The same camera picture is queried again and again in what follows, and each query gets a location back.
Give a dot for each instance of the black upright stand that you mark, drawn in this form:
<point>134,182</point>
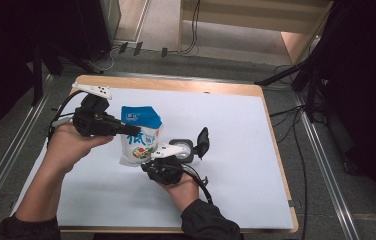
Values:
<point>37,76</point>

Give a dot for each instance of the white paper sheet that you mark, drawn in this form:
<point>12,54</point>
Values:
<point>236,166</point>

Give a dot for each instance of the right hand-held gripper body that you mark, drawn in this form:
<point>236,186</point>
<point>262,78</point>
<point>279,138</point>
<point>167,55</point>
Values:
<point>167,171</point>

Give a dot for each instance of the black tripod stand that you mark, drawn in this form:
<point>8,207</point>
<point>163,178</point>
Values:
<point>296,70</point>

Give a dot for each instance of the black curtain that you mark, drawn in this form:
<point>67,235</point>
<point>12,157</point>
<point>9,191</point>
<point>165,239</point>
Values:
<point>369,83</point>
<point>9,50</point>

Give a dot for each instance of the person's right hand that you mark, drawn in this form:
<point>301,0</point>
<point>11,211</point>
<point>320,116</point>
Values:
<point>184,193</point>

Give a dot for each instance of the glass jar with black lid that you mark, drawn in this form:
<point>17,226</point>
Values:
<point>203,141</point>

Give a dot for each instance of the white and blue powder bag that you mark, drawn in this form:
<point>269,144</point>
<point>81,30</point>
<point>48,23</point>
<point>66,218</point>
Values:
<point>141,116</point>

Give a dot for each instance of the wooden shelf unit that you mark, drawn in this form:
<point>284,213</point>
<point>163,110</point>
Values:
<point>242,23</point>

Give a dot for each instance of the person's left hand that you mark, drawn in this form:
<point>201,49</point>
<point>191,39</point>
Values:
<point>69,148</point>

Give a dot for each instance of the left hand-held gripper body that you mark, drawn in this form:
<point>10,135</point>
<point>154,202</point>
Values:
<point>92,123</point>

